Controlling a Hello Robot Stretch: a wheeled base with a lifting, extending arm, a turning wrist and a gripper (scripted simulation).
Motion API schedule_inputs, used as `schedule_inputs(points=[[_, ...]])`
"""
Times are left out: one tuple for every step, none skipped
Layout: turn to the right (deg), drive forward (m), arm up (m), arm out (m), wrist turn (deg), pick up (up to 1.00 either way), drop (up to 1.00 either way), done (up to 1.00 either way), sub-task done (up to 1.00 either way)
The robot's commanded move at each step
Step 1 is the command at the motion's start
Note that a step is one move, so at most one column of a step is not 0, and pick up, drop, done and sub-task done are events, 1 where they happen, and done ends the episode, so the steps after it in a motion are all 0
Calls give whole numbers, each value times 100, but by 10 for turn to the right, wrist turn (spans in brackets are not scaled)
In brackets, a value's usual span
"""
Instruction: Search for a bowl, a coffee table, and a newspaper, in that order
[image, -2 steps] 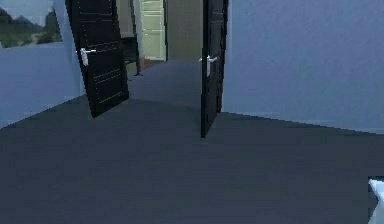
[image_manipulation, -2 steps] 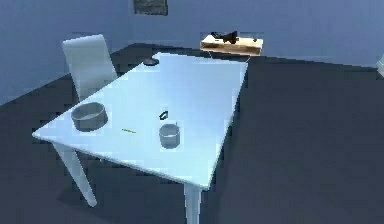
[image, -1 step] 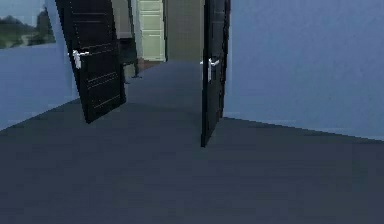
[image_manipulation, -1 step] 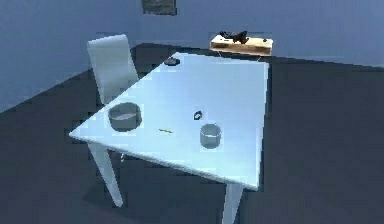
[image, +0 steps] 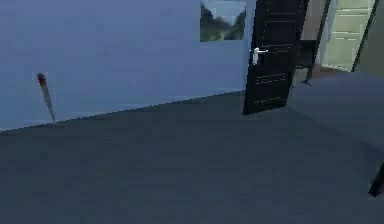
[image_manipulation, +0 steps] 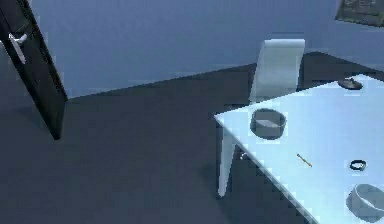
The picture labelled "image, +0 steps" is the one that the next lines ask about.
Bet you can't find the framed landscape picture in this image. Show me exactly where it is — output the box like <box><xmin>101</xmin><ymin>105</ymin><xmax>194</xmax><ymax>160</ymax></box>
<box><xmin>199</xmin><ymin>0</ymin><xmax>248</xmax><ymax>43</ymax></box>

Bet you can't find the grey bed with black legs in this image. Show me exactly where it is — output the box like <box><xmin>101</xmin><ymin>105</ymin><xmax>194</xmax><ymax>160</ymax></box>
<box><xmin>287</xmin><ymin>70</ymin><xmax>384</xmax><ymax>198</ymax></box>

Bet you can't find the black room door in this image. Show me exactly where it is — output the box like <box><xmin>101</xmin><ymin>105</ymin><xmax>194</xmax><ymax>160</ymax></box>
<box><xmin>242</xmin><ymin>0</ymin><xmax>310</xmax><ymax>116</ymax></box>

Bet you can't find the black side table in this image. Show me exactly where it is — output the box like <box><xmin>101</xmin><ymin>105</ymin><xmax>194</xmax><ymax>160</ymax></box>
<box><xmin>293</xmin><ymin>39</ymin><xmax>319</xmax><ymax>86</ymax></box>

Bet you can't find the pale green room door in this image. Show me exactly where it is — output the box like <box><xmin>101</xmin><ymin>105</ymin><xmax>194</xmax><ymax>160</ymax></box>
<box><xmin>320</xmin><ymin>0</ymin><xmax>377</xmax><ymax>72</ymax></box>

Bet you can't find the white door handle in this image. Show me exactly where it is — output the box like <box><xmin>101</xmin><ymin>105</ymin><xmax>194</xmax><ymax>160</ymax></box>
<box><xmin>251</xmin><ymin>47</ymin><xmax>269</xmax><ymax>66</ymax></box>

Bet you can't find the grey baseball bat red grip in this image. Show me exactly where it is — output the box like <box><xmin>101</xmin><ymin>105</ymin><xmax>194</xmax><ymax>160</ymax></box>
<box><xmin>36</xmin><ymin>72</ymin><xmax>57</xmax><ymax>124</ymax></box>

